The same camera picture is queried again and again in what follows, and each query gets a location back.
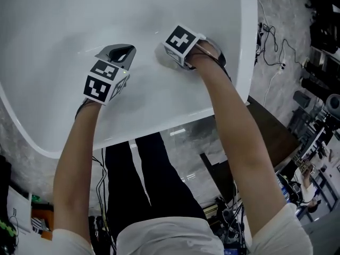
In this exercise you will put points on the blue lit screen device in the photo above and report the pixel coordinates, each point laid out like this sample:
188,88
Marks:
233,251

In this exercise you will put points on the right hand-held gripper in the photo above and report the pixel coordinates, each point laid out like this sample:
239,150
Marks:
180,40

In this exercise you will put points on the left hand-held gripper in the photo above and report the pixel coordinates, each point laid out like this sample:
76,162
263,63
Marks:
97,86

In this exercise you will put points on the black bag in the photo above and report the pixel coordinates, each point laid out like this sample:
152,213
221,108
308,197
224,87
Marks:
5,174

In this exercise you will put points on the person's left forearm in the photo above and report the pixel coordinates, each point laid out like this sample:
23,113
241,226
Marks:
74,163

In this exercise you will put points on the black equipment pile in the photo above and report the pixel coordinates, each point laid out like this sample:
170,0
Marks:
324,36

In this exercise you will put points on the person's black trousers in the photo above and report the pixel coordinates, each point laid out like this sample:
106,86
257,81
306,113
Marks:
164,185

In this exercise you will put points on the orange box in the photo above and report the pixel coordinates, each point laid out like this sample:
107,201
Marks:
42,214

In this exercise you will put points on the green and black helmet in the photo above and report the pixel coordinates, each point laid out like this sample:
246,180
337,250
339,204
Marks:
8,227

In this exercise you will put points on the white board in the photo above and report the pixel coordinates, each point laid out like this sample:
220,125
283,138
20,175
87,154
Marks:
18,208

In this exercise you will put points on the white fluffy cleaning mitt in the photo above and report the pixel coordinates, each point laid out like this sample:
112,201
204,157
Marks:
162,58

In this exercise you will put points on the dark small table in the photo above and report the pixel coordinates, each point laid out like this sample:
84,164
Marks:
271,134

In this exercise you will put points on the person's right forearm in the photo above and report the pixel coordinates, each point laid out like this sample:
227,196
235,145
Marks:
239,131

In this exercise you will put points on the white bathtub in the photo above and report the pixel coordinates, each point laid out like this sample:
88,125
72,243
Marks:
53,23

